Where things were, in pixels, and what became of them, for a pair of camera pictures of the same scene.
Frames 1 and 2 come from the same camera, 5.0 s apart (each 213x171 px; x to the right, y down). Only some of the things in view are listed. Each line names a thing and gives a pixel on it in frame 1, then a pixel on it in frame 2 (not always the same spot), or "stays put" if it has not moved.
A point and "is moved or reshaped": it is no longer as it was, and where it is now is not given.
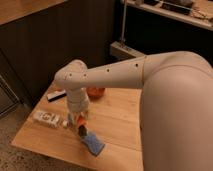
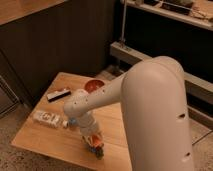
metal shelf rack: (154, 27) stays put
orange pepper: (82, 121) is moved or reshaped
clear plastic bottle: (50, 119) stays put
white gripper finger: (87, 116) to (99, 137)
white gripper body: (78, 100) to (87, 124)
